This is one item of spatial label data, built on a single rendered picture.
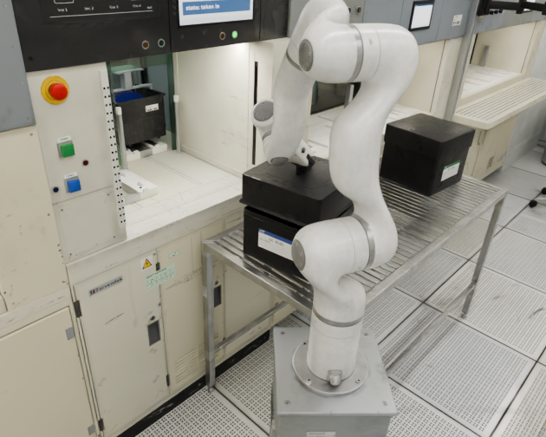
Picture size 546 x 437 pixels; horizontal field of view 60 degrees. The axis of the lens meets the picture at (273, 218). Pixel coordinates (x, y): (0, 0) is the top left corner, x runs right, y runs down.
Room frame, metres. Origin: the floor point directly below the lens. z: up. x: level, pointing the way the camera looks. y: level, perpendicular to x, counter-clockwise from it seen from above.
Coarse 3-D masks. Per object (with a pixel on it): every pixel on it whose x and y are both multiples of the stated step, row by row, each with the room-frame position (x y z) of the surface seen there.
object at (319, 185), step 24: (264, 168) 1.40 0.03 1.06; (288, 168) 1.41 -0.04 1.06; (312, 168) 1.42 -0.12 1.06; (264, 192) 1.30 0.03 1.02; (288, 192) 1.25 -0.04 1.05; (312, 192) 1.24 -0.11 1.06; (336, 192) 1.28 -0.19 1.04; (288, 216) 1.25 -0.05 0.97; (312, 216) 1.21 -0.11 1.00; (336, 216) 1.29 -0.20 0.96
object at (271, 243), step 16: (352, 208) 1.40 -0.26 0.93; (256, 224) 1.32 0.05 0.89; (272, 224) 1.29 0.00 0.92; (288, 224) 1.55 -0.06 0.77; (256, 240) 1.32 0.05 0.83; (272, 240) 1.29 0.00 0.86; (288, 240) 1.25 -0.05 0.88; (256, 256) 1.32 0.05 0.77; (272, 256) 1.28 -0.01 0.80; (288, 256) 1.25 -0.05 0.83; (288, 272) 1.25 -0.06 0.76
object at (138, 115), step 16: (128, 80) 1.94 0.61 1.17; (144, 96) 2.05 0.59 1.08; (160, 96) 1.95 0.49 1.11; (128, 112) 1.83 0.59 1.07; (144, 112) 1.89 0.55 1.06; (160, 112) 1.94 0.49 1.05; (128, 128) 1.83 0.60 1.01; (144, 128) 1.88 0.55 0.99; (160, 128) 1.94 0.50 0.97; (128, 144) 1.82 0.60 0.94
